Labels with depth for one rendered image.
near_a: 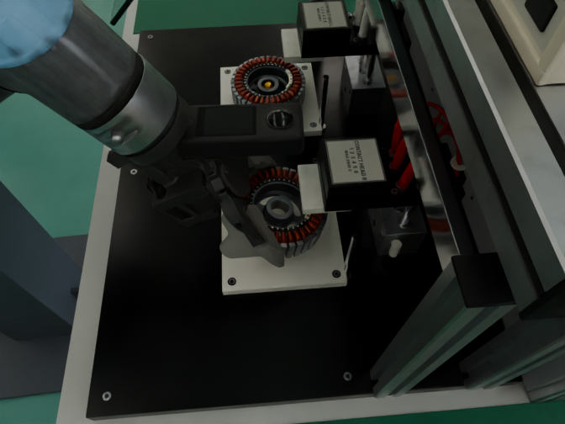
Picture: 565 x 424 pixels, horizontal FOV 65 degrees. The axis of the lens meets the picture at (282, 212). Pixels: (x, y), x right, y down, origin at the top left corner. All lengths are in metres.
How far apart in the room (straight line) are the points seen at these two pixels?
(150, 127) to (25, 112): 1.70
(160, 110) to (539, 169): 0.27
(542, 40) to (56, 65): 0.29
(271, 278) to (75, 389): 0.25
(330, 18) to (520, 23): 0.37
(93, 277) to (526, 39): 0.53
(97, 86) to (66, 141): 1.53
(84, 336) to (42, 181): 1.23
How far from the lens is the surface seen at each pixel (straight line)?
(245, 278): 0.54
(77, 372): 0.59
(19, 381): 1.47
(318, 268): 0.55
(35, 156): 1.88
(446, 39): 0.31
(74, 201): 1.69
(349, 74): 0.70
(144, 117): 0.37
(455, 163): 0.47
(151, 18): 0.96
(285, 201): 0.53
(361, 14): 0.65
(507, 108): 0.26
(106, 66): 0.35
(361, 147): 0.48
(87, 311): 0.61
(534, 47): 0.29
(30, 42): 0.33
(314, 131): 0.67
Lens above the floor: 1.28
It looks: 58 degrees down
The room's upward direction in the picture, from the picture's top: straight up
